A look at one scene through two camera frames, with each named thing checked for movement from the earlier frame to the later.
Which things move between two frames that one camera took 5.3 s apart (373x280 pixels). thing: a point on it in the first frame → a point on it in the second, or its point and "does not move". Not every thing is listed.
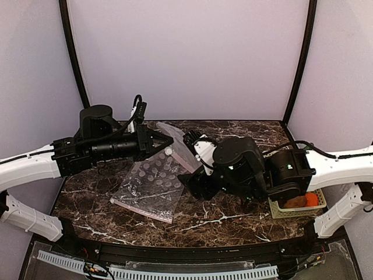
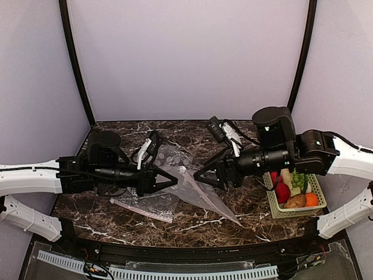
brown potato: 298,202 does not move
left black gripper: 143,143 → 146,181
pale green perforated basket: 277,213 does not move
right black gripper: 199,181 → 228,170
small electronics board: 94,269 does not move
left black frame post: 64,17 does not move
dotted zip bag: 180,149 → 178,161
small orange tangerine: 311,199 does not move
